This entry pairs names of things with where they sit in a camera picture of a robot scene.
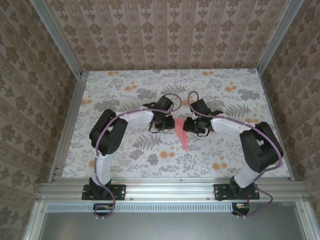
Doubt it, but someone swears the pink square paper sheet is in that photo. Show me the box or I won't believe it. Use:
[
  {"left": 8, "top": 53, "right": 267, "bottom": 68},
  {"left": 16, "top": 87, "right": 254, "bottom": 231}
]
[{"left": 174, "top": 117, "right": 191, "bottom": 153}]

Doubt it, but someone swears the grey metal sheet panel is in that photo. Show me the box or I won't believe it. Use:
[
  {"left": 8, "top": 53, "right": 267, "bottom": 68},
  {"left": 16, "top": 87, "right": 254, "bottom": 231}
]
[{"left": 37, "top": 210, "right": 310, "bottom": 240}]

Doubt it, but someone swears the floral patterned table mat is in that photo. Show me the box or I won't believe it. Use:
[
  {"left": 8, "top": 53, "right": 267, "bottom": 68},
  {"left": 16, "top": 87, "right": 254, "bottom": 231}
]
[{"left": 61, "top": 69, "right": 292, "bottom": 179}]

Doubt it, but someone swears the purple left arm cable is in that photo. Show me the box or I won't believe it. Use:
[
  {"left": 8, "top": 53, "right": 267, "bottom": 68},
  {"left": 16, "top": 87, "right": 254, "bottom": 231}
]
[{"left": 93, "top": 92, "right": 183, "bottom": 221}]

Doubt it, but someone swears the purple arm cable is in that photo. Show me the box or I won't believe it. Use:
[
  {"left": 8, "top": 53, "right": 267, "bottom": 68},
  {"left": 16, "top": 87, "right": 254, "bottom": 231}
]
[
  {"left": 187, "top": 90, "right": 285, "bottom": 218},
  {"left": 93, "top": 92, "right": 183, "bottom": 221}
]

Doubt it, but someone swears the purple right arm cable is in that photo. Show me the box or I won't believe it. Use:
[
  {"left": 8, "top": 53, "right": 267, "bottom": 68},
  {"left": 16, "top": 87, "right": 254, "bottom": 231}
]
[{"left": 187, "top": 90, "right": 285, "bottom": 218}]

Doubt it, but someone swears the aluminium front frame beam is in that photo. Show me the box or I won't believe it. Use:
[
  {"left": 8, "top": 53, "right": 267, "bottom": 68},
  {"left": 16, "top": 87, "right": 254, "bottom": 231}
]
[{"left": 37, "top": 180, "right": 311, "bottom": 201}]

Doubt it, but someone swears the aluminium right side rail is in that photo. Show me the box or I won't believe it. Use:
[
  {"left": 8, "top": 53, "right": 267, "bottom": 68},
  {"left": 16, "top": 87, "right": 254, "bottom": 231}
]
[{"left": 257, "top": 69, "right": 296, "bottom": 182}]

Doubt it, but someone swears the aluminium rail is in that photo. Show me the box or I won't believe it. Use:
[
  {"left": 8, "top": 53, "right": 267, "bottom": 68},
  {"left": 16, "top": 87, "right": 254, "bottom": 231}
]
[
  {"left": 257, "top": 69, "right": 296, "bottom": 182},
  {"left": 48, "top": 71, "right": 89, "bottom": 182},
  {"left": 296, "top": 201, "right": 320, "bottom": 240},
  {"left": 23, "top": 201, "right": 50, "bottom": 240}
]

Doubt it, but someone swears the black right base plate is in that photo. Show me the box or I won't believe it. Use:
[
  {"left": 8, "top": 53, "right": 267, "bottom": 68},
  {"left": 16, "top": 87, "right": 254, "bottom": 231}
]
[{"left": 213, "top": 183, "right": 261, "bottom": 201}]

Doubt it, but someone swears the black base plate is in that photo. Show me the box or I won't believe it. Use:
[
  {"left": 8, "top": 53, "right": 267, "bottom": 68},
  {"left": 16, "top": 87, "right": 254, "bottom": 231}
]
[
  {"left": 82, "top": 184, "right": 126, "bottom": 201},
  {"left": 213, "top": 183, "right": 261, "bottom": 201}
]

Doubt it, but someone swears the grey slotted cable duct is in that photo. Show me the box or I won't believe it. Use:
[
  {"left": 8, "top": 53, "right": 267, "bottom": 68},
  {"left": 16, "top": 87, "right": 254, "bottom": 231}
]
[{"left": 46, "top": 202, "right": 235, "bottom": 212}]

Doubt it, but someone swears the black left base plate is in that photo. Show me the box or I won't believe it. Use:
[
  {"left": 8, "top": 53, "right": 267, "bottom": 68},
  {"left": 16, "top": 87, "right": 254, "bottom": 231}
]
[{"left": 82, "top": 184, "right": 126, "bottom": 201}]

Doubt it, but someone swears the aluminium left side rail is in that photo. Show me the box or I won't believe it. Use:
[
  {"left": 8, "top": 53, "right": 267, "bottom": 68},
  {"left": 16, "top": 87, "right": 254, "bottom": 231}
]
[{"left": 48, "top": 71, "right": 89, "bottom": 182}]

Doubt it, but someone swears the black right cable connector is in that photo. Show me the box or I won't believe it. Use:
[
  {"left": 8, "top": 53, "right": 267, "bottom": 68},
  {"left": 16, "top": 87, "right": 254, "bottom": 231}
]
[{"left": 231, "top": 202, "right": 251, "bottom": 216}]

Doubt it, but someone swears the aluminium right corner post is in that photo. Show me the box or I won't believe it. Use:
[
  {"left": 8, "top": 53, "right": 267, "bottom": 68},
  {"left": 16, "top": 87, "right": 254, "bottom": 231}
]
[{"left": 255, "top": 0, "right": 306, "bottom": 74}]

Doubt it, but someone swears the aluminium corner post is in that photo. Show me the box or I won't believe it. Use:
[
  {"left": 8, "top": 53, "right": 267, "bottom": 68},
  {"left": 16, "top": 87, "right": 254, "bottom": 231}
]
[
  {"left": 255, "top": 0, "right": 306, "bottom": 74},
  {"left": 32, "top": 0, "right": 84, "bottom": 78}
]

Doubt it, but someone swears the aluminium left corner post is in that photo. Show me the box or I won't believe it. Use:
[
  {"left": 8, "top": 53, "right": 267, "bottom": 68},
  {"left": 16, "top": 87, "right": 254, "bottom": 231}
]
[{"left": 32, "top": 0, "right": 84, "bottom": 78}]

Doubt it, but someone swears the aluminium lower right rail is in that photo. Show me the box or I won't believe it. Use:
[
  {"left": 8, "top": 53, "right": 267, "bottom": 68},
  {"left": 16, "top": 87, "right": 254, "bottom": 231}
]
[{"left": 296, "top": 201, "right": 320, "bottom": 240}]

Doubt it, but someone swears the aluminium lower left rail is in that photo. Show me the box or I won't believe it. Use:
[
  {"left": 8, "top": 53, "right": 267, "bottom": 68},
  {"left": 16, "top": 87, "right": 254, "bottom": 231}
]
[{"left": 23, "top": 201, "right": 50, "bottom": 240}]

